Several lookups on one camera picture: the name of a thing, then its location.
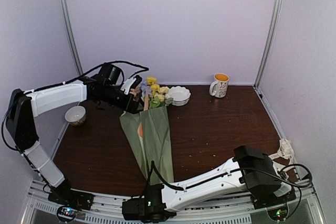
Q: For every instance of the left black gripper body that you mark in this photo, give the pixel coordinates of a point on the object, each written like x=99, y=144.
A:
x=109, y=97

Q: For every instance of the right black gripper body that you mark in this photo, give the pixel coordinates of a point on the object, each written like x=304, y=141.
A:
x=166, y=218

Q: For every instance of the peach flower stem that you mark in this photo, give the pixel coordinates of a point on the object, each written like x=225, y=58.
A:
x=135, y=92

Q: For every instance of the bright yellow flower stem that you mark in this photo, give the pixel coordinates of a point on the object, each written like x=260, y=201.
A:
x=152, y=83

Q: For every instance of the cream yellow rose stem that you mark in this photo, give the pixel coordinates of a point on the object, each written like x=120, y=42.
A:
x=159, y=94

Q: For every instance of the green and pink wrapping paper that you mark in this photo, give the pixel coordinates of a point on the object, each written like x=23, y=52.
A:
x=148, y=134

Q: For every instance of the white patterned mug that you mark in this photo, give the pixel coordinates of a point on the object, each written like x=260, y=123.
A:
x=218, y=87

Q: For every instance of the white printed ribbon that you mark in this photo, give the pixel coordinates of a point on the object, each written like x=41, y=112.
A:
x=286, y=152

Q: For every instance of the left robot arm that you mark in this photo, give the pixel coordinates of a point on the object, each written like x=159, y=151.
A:
x=25, y=108

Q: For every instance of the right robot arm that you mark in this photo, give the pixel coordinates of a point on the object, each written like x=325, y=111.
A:
x=250, y=169

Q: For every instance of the small white tea bowl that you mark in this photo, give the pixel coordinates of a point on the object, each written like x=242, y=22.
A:
x=76, y=115

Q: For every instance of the white fluted dish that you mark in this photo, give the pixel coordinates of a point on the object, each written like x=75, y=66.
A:
x=180, y=95

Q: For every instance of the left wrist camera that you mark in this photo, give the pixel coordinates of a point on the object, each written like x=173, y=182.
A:
x=130, y=83

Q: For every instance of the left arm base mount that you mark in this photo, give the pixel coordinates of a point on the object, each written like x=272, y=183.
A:
x=65, y=195

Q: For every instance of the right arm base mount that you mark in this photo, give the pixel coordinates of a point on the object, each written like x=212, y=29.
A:
x=272, y=200

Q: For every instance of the left aluminium frame post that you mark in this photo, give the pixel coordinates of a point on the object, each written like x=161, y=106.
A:
x=70, y=36

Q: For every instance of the aluminium frame post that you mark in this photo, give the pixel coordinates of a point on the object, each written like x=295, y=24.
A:
x=70, y=36
x=269, y=40

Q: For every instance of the aluminium front rail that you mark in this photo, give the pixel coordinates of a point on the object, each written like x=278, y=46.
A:
x=231, y=208

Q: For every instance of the right aluminium frame post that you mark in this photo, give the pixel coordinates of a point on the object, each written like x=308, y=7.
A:
x=269, y=40

